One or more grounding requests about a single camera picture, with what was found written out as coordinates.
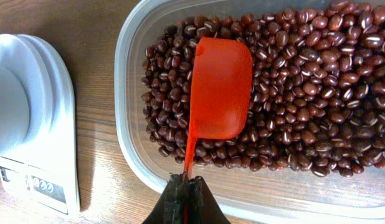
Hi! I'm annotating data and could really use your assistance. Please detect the white round bowl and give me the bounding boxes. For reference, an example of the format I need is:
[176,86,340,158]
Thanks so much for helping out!
[0,63,31,159]

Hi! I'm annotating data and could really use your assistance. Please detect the orange plastic measuring scoop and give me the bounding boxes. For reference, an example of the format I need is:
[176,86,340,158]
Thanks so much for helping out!
[184,37,252,179]

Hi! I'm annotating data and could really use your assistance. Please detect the red beans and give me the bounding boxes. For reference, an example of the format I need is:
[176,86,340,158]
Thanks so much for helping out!
[141,0,385,177]

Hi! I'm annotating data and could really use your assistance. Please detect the white digital kitchen scale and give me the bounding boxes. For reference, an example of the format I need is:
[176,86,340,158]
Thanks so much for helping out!
[0,34,80,215]

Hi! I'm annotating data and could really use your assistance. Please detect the clear plastic container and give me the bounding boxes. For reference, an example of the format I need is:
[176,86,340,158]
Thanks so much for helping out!
[113,0,385,224]

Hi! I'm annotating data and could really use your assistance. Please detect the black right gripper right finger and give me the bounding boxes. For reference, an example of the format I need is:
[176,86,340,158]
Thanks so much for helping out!
[188,176,230,224]

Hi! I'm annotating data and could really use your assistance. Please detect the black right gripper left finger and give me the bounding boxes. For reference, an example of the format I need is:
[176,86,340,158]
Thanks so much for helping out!
[143,174,188,224]

